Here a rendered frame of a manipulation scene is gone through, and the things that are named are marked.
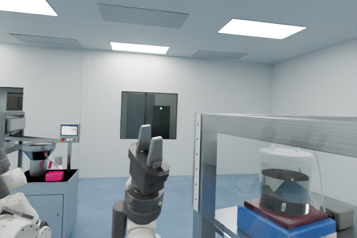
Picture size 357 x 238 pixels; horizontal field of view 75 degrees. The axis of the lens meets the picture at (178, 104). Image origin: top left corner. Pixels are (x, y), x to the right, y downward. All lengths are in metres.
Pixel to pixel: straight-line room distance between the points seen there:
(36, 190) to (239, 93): 4.80
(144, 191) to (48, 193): 2.63
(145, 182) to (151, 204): 0.06
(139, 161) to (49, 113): 5.36
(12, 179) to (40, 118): 4.88
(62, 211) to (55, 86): 3.29
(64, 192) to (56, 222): 0.34
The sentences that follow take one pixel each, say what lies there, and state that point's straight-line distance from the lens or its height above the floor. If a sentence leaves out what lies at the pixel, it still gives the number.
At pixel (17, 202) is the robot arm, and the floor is 1.26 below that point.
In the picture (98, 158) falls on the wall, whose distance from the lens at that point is 5.70.
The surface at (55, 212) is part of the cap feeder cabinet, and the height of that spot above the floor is 0.42.
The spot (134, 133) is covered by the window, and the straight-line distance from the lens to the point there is 5.67.
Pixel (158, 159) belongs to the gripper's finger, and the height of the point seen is 1.52.
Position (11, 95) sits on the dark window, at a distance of 6.20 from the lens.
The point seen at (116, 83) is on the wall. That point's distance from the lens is 5.57.
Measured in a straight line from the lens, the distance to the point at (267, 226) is 0.63.
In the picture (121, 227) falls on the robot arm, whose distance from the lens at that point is 0.62.
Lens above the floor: 1.62
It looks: 1 degrees up
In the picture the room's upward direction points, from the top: 2 degrees clockwise
